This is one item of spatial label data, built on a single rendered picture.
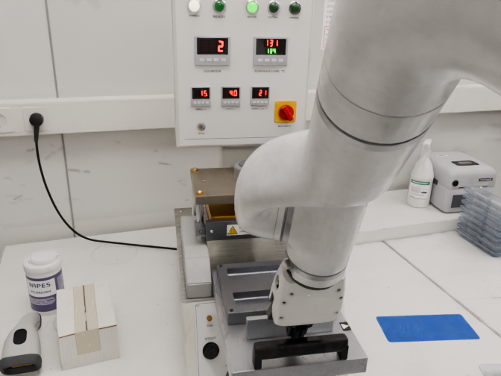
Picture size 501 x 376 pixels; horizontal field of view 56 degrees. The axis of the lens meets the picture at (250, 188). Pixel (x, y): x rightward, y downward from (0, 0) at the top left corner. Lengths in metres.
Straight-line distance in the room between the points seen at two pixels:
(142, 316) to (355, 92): 1.03
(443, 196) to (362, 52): 1.58
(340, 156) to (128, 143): 1.27
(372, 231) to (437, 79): 1.37
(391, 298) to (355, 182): 1.00
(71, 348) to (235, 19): 0.80
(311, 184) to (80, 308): 0.82
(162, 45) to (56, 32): 0.30
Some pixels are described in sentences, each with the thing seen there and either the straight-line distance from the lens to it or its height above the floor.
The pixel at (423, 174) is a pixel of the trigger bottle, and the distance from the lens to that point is 1.83.
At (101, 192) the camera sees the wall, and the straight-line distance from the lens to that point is 1.65.
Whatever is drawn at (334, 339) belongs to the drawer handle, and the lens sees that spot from 0.78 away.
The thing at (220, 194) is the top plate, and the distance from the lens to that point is 1.01.
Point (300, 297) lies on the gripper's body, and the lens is 0.67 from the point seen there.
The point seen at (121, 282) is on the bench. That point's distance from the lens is 1.41.
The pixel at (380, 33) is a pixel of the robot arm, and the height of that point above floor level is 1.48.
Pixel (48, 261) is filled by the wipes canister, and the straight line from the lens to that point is 1.26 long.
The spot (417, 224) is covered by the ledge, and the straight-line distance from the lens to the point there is 1.73.
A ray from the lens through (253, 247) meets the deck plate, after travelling 1.18.
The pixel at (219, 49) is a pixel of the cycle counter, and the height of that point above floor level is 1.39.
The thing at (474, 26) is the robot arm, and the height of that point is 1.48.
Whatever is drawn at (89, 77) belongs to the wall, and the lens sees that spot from 1.55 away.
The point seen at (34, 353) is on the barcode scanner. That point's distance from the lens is 1.14.
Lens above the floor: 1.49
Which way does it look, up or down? 21 degrees down
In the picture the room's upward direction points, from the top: 2 degrees clockwise
